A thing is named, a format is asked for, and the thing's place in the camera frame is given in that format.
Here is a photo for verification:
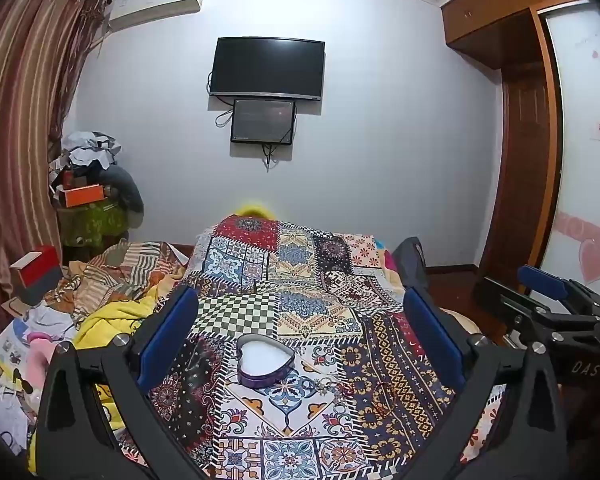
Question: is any purple heart-shaped tin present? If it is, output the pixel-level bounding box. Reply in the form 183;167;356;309
235;332;297;389

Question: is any white air conditioner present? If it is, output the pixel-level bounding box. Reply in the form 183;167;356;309
105;0;206;32

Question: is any pile of papers and bags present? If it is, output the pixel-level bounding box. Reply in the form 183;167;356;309
0;305;83;457

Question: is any dark blue bag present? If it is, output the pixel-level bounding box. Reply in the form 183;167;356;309
390;236;432;292

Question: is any grey cloth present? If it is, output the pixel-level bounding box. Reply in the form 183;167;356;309
104;164;146;232

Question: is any wooden overhead cabinet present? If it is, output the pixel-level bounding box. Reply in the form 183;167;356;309
440;0;597;69

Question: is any patchwork printed blanket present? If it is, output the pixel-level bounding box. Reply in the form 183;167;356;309
115;212;511;480

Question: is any red white box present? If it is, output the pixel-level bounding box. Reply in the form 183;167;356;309
9;245;64;307

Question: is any yellow blanket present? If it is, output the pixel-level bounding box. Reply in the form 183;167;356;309
72;280;181;433

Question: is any striped brown cloth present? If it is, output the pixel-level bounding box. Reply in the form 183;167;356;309
45;239;191;321

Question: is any yellow fluffy item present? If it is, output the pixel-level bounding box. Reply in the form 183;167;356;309
230;201;277;221

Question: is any red gold beaded bracelet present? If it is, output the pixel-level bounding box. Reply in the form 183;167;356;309
367;380;399;418

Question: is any pile of clothes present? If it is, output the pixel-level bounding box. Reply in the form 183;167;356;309
49;130;124;183

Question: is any small black monitor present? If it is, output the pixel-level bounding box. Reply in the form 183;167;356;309
230;98;298;145

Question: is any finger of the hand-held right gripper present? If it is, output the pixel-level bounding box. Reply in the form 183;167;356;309
472;276;600;357
517;264;600;312

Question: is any striped brown curtain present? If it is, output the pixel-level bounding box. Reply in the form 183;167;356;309
0;0;112;341

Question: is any orange box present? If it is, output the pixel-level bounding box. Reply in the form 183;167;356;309
59;183;106;209

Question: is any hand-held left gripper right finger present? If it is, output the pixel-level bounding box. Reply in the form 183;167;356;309
403;288;566;480

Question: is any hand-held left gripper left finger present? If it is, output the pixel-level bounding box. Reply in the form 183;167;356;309
27;286;212;480

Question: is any wooden door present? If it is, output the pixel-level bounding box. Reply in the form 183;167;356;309
476;66;557;287

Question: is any black wall television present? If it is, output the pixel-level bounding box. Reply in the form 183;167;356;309
208;36;326;101

